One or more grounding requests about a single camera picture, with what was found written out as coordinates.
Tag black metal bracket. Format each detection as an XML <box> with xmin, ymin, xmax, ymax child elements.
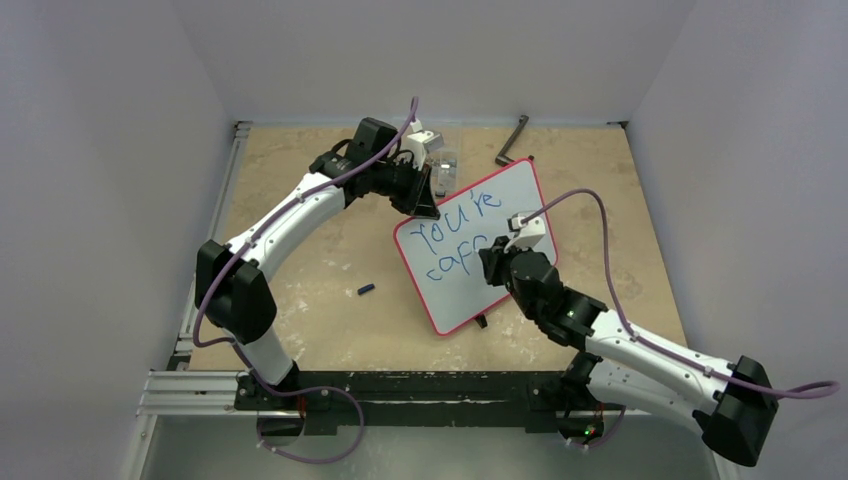
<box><xmin>495</xmin><ymin>114</ymin><xmax>529</xmax><ymax>167</ymax></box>

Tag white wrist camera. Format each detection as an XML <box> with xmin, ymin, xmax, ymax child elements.
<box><xmin>402</xmin><ymin>119</ymin><xmax>444</xmax><ymax>170</ymax></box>
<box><xmin>504</xmin><ymin>211</ymin><xmax>547</xmax><ymax>252</ymax></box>

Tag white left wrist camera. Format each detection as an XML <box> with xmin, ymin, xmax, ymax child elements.
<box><xmin>402</xmin><ymin>119</ymin><xmax>444</xmax><ymax>170</ymax></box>

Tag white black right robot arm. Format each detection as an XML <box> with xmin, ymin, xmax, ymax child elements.
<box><xmin>479</xmin><ymin>236</ymin><xmax>779</xmax><ymax>467</ymax></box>

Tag pink framed whiteboard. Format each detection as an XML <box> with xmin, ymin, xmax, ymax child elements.
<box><xmin>393</xmin><ymin>160</ymin><xmax>545</xmax><ymax>336</ymax></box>

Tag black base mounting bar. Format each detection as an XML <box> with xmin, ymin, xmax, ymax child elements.
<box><xmin>234</xmin><ymin>371</ymin><xmax>620</xmax><ymax>442</ymax></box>

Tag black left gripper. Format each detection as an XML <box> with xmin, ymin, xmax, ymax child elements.
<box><xmin>371</xmin><ymin>157</ymin><xmax>438</xmax><ymax>218</ymax></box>

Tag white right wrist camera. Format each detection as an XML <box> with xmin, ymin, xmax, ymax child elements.
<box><xmin>504</xmin><ymin>211</ymin><xmax>547</xmax><ymax>252</ymax></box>

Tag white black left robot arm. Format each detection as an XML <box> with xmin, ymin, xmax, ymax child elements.
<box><xmin>195</xmin><ymin>117</ymin><xmax>444</xmax><ymax>409</ymax></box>

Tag clear plastic screw box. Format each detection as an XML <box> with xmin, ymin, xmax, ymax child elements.
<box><xmin>427</xmin><ymin>122</ymin><xmax>462</xmax><ymax>201</ymax></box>

